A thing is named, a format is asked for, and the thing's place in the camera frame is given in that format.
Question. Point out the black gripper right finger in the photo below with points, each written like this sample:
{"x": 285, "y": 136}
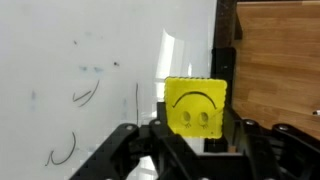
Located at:
{"x": 276, "y": 150}

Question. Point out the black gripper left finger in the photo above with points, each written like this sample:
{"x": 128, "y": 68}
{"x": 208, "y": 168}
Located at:
{"x": 133, "y": 150}

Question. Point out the yellow smiley eraser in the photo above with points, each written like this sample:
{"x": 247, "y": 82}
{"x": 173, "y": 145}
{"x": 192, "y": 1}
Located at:
{"x": 196, "y": 106}

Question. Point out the white whiteboard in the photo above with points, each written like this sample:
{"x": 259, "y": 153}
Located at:
{"x": 83, "y": 50}

